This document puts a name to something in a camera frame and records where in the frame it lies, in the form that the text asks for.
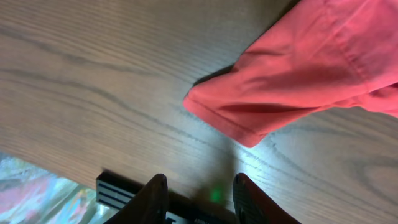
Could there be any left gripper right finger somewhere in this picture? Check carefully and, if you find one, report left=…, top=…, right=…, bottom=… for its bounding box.
left=233, top=173, right=300, bottom=224

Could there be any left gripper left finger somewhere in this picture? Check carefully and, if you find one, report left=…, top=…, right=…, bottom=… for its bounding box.
left=104, top=174, right=169, bottom=224

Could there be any coral red t-shirt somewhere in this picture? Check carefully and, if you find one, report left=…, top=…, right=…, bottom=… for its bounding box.
left=183, top=0, right=397, bottom=147

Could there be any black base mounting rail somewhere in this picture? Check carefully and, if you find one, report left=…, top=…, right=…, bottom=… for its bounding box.
left=96, top=171, right=236, bottom=224

